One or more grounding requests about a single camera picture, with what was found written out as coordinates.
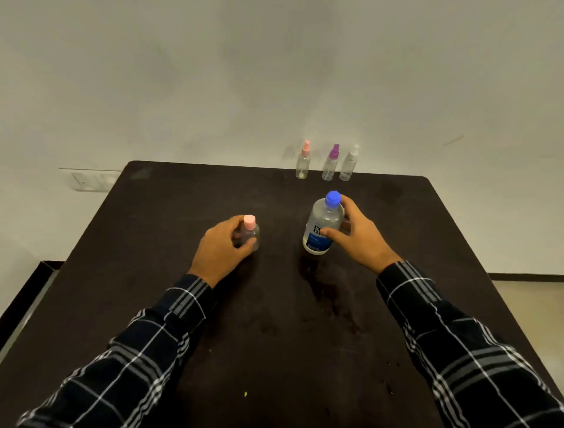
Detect white-capped clear spray bottle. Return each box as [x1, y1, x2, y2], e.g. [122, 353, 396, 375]
[339, 144, 360, 182]

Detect small pink-capped clear bottle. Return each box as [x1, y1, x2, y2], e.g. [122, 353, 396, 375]
[236, 215, 261, 252]

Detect person's right forearm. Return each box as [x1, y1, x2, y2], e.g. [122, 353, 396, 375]
[376, 261, 564, 428]

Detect white wall socket plate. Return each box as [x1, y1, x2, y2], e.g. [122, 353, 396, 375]
[59, 168, 122, 193]

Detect person's right hand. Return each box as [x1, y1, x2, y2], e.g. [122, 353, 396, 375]
[319, 194, 402, 276]

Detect person's left hand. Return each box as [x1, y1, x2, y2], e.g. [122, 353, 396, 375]
[188, 215, 257, 288]

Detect blue-capped clear water bottle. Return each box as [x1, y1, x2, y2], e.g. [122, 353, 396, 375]
[302, 190, 345, 256]

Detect person's left forearm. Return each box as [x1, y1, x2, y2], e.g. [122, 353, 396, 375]
[17, 274, 217, 428]

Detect pink-capped clear spray bottle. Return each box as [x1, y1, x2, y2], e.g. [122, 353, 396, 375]
[296, 140, 312, 180]

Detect purple-capped clear spray bottle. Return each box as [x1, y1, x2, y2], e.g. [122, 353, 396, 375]
[322, 144, 340, 182]

